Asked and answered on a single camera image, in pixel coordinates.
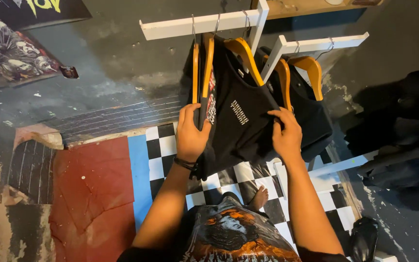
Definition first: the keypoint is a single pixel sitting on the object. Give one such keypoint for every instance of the heap of black garments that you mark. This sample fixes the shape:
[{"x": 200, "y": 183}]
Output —
[{"x": 402, "y": 138}]

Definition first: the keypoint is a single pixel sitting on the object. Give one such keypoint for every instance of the person's bare foot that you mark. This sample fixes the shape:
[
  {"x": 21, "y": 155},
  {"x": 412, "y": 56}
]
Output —
[{"x": 259, "y": 198}]

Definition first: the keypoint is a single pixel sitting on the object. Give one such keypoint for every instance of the wooden shelf board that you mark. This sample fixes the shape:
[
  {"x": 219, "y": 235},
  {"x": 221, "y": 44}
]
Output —
[{"x": 304, "y": 8}]

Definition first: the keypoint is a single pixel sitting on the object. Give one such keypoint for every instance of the black t-shirt white print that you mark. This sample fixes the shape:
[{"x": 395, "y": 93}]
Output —
[{"x": 242, "y": 123}]

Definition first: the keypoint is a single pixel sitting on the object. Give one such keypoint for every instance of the wooden clothes hanger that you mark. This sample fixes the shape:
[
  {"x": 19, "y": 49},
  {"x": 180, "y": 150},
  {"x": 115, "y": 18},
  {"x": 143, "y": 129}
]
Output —
[
  {"x": 208, "y": 65},
  {"x": 285, "y": 83},
  {"x": 313, "y": 72},
  {"x": 195, "y": 72},
  {"x": 247, "y": 58}
]

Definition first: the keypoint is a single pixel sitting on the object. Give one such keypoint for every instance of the person's left hand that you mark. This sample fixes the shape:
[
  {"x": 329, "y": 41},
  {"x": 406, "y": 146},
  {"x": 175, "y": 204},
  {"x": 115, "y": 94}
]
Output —
[{"x": 189, "y": 140}]

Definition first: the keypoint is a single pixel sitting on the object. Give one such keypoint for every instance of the skull band poster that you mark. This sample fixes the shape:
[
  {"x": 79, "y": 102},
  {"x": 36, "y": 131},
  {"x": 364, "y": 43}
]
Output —
[{"x": 9, "y": 54}]

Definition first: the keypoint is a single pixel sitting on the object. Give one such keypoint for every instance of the white clothes rack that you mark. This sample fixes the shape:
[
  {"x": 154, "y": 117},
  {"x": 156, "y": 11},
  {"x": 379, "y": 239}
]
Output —
[{"x": 202, "y": 24}]

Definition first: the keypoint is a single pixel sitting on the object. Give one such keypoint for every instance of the person's printed black t-shirt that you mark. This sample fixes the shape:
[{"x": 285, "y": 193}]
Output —
[{"x": 231, "y": 236}]

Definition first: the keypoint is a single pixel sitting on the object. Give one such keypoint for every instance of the black shiny shoe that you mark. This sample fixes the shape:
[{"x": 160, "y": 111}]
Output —
[{"x": 364, "y": 236}]

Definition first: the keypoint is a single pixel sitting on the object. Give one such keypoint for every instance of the black t-shirt small button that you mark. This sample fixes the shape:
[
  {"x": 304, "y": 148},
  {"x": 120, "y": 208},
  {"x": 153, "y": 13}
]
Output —
[{"x": 313, "y": 120}]

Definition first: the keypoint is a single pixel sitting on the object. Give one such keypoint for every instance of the small dark wall tag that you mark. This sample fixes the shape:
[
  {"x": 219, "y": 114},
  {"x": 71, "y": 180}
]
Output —
[{"x": 69, "y": 72}]

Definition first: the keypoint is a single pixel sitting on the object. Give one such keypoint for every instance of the person's right hand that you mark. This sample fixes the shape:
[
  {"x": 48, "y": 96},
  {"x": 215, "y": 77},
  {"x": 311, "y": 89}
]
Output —
[{"x": 288, "y": 140}]

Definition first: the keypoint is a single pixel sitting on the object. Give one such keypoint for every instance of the black poster yellow lettering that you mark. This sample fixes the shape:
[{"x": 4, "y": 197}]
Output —
[{"x": 31, "y": 12}]

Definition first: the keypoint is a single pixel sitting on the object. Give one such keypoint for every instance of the white board piece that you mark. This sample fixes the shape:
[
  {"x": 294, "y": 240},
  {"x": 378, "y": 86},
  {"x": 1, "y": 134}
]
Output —
[{"x": 386, "y": 257}]

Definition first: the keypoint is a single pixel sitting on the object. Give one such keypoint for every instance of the plain black t-shirt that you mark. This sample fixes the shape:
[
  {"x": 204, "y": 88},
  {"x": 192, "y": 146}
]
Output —
[{"x": 187, "y": 72}]

